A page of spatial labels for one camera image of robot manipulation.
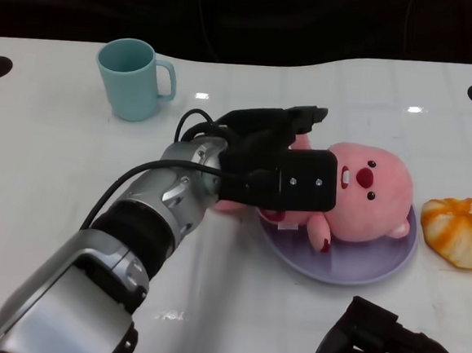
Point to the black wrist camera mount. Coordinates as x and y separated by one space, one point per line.
306 194

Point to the teal plastic mug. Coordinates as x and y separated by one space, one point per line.
130 90

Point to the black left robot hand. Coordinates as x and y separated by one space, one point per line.
260 125

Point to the pink plush doll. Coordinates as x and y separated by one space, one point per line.
372 212

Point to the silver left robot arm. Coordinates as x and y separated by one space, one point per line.
88 287

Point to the purple plastic plate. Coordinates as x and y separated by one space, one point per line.
335 266

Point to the orange and white bun toy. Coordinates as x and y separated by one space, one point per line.
460 235

